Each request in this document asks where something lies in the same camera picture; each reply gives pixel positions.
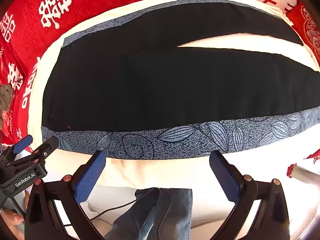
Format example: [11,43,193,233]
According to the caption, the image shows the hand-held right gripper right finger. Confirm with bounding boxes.
[209,151,291,240]

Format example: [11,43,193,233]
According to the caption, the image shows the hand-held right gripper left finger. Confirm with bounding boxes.
[24,151,107,240]

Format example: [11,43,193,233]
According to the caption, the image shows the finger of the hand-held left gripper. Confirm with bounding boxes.
[0,134,34,163]
[7,136,60,171]

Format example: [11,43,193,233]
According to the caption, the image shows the black pants with floral lining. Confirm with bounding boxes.
[41,0,320,160]

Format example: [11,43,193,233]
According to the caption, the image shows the person's left hand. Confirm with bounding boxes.
[0,190,30,240]

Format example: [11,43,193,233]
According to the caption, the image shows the white upholstered bed edge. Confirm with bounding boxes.
[50,184,300,240]

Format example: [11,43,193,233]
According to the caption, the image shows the cream cloth sheet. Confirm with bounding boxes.
[26,0,320,189]

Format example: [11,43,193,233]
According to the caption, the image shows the person's blue jeans legs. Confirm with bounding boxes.
[104,187,193,240]

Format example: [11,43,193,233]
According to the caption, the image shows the silver tube with red end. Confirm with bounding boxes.
[286,164,320,188]

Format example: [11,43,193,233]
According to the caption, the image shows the red printed blanket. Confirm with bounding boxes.
[0,0,300,153]

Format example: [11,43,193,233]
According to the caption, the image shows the red embroidered pillow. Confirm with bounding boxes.
[287,1,320,63]

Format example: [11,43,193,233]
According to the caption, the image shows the black cable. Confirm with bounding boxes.
[62,189,155,228]

